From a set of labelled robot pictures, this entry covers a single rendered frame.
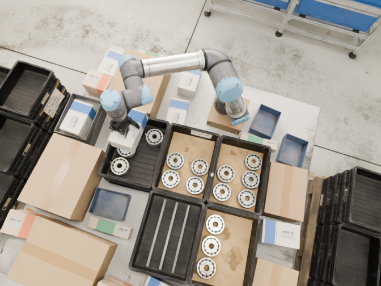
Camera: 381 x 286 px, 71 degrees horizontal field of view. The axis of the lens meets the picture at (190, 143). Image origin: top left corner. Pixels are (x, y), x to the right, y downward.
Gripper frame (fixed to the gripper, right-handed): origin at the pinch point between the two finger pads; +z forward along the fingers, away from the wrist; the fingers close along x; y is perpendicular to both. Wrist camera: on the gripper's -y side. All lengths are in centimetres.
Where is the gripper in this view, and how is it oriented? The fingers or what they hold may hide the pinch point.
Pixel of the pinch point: (128, 127)
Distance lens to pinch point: 135.4
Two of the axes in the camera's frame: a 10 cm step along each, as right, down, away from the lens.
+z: -0.4, 3.2, 9.5
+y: -3.1, 9.0, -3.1
